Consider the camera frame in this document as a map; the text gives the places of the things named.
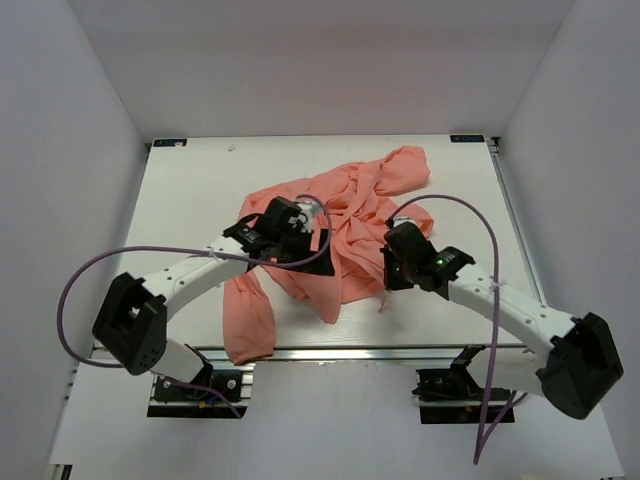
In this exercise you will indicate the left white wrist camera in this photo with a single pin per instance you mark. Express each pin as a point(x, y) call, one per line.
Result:
point(308, 209)

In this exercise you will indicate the right aluminium side rail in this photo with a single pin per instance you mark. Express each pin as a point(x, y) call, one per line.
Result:
point(517, 225)

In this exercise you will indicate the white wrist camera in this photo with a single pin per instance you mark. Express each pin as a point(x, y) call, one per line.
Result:
point(399, 220)
point(308, 209)

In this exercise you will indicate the front aluminium rail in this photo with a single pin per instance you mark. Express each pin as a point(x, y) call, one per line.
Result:
point(341, 353)

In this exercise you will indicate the salmon pink jacket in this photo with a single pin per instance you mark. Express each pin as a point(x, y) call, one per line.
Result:
point(359, 197)

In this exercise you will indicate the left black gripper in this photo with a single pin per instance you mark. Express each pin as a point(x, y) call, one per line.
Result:
point(322, 267)

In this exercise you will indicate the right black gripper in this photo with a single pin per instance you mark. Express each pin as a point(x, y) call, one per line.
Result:
point(392, 283)

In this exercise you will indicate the right blue table label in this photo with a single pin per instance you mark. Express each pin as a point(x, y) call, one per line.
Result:
point(467, 138)

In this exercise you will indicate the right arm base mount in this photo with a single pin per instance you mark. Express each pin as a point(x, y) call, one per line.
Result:
point(449, 396)

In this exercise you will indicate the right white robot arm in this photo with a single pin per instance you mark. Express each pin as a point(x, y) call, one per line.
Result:
point(570, 361)

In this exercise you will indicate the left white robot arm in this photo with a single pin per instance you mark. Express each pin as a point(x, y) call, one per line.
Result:
point(132, 321)

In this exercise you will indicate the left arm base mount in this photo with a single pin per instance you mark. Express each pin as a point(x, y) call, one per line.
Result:
point(227, 396)

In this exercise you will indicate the blue table label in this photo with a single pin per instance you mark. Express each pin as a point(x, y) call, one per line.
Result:
point(169, 143)
point(467, 138)

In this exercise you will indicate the front white panel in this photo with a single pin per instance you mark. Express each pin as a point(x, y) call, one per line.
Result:
point(347, 420)

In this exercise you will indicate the left blue table label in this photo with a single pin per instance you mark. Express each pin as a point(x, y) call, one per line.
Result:
point(169, 143)

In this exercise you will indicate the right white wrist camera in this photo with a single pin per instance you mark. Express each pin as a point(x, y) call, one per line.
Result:
point(399, 220)

